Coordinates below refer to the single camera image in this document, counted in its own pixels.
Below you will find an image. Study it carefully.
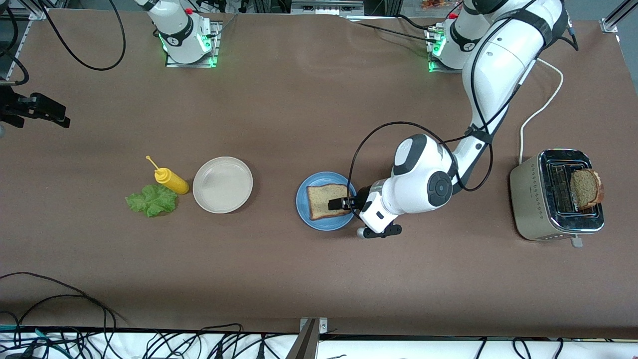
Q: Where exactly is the white toaster power cable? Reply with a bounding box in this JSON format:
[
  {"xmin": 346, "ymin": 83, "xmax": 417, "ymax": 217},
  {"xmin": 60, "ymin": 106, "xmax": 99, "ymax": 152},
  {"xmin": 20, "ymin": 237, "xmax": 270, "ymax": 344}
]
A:
[{"xmin": 519, "ymin": 57, "xmax": 565, "ymax": 165}]

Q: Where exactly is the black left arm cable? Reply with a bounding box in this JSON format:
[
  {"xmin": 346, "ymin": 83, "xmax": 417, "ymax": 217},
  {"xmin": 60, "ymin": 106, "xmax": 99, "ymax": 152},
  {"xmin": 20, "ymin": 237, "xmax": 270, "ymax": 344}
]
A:
[{"xmin": 347, "ymin": 0, "xmax": 580, "ymax": 220}]

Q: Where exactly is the metal table bracket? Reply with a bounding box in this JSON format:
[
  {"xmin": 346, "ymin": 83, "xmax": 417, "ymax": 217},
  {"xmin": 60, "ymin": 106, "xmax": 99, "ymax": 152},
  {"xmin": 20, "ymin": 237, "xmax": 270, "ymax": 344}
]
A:
[{"xmin": 287, "ymin": 318, "xmax": 328, "ymax": 359}]

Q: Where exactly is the grey metal bracket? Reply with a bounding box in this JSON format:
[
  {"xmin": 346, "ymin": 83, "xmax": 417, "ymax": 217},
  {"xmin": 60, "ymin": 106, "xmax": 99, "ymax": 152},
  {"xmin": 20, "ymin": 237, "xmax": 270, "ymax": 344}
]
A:
[{"xmin": 291, "ymin": 0, "xmax": 365, "ymax": 15}]

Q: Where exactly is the brown bread slice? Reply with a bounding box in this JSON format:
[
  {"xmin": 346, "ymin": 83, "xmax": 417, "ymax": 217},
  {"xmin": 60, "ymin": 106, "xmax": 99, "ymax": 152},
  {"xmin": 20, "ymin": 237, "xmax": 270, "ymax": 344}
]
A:
[
  {"xmin": 570, "ymin": 169, "xmax": 605, "ymax": 210},
  {"xmin": 306, "ymin": 183, "xmax": 353, "ymax": 221}
]

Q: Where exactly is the beige plate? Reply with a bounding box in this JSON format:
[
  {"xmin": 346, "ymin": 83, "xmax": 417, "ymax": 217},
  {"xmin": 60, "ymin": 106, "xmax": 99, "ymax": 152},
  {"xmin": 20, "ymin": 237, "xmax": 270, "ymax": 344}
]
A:
[{"xmin": 192, "ymin": 156, "xmax": 254, "ymax": 214}]

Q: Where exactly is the green lettuce leaf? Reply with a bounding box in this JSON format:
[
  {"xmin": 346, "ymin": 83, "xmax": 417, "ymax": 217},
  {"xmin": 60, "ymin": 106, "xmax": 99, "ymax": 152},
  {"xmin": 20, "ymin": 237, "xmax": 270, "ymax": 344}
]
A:
[{"xmin": 125, "ymin": 184, "xmax": 178, "ymax": 218}]

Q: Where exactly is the yellow squeeze bottle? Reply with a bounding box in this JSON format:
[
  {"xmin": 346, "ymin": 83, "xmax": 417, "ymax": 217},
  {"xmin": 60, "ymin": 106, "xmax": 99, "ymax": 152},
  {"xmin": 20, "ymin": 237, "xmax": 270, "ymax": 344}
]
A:
[{"xmin": 146, "ymin": 155, "xmax": 190, "ymax": 195}]

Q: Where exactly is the beige chrome toaster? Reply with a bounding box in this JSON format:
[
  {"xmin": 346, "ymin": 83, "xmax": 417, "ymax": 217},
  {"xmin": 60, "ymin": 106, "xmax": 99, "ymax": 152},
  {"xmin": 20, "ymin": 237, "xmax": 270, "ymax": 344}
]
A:
[{"xmin": 509, "ymin": 148, "xmax": 606, "ymax": 248}]

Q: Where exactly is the aluminium frame rail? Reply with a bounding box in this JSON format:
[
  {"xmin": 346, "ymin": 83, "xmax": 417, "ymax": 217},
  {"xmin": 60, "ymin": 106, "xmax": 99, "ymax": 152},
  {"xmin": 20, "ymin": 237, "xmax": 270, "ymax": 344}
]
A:
[
  {"xmin": 0, "ymin": 0, "xmax": 49, "ymax": 20},
  {"xmin": 600, "ymin": 0, "xmax": 638, "ymax": 34}
]

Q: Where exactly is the blue plate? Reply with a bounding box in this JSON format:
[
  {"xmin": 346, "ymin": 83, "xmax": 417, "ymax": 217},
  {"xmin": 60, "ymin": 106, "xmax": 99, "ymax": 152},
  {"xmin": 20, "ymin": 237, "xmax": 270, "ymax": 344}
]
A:
[{"xmin": 296, "ymin": 172, "xmax": 358, "ymax": 231}]

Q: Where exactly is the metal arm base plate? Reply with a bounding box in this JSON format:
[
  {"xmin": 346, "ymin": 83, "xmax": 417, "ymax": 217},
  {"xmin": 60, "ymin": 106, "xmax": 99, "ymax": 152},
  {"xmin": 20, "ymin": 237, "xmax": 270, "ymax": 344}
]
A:
[
  {"xmin": 165, "ymin": 21, "xmax": 222, "ymax": 68},
  {"xmin": 426, "ymin": 25, "xmax": 464, "ymax": 74}
]

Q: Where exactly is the white shelf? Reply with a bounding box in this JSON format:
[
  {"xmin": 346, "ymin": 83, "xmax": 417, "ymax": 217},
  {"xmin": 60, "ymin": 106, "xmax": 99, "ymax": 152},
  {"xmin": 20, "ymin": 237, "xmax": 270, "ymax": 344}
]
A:
[{"xmin": 0, "ymin": 327, "xmax": 638, "ymax": 359}]

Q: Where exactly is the black base cable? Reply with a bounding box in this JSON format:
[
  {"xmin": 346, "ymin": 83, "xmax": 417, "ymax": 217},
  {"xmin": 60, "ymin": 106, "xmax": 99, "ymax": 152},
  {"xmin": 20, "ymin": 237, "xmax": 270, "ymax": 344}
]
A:
[{"xmin": 344, "ymin": 14, "xmax": 442, "ymax": 44}]

